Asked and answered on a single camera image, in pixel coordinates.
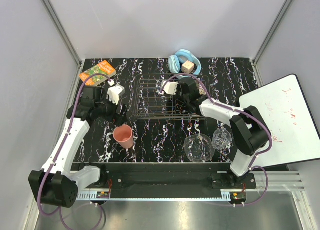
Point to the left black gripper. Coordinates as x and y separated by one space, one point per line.
104 99

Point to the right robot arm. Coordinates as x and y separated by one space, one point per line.
249 130

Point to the white whiteboard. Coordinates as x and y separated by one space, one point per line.
283 106

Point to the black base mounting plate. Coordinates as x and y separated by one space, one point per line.
167 181

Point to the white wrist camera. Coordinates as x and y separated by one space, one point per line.
169 87
115 91

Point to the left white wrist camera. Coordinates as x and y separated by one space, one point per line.
115 91

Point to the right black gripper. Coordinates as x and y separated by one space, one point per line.
179 87

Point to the clear glass plate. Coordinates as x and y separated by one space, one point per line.
198 148

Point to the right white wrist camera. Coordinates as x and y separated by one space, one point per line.
169 87

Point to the brown patterned bowl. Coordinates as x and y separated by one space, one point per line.
201 88

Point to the beige wooden cube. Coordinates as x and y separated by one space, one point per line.
187 67

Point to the clear glass mug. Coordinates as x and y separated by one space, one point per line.
221 139

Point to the pink plastic cup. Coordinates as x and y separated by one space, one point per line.
124 136

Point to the grey wire dish rack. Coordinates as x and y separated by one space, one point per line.
148 103

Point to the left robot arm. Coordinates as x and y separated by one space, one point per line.
54 184

